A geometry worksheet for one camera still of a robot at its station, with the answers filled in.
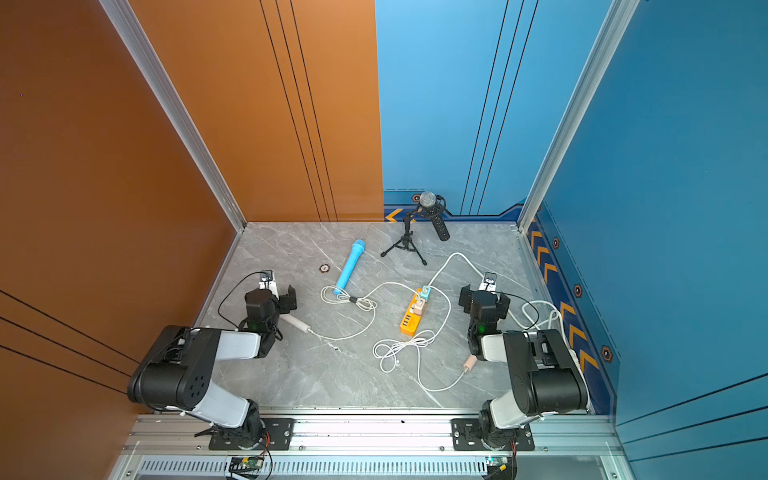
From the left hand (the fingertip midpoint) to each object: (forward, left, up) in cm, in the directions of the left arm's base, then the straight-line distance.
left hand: (275, 284), depth 94 cm
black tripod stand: (+18, -42, 0) cm, 46 cm away
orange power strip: (-11, -43, -3) cm, 45 cm away
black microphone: (+19, -51, +15) cm, 56 cm away
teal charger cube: (-2, -48, +1) cm, 48 cm away
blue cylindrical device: (+19, -24, -3) cm, 31 cm away
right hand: (-1, -67, 0) cm, 67 cm away
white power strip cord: (+17, -58, -5) cm, 60 cm away
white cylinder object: (-10, -8, -5) cm, 14 cm away
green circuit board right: (-45, -64, -9) cm, 79 cm away
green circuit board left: (-46, -2, -9) cm, 47 cm away
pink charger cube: (-8, -46, +1) cm, 46 cm away
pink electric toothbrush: (-22, -59, -5) cm, 64 cm away
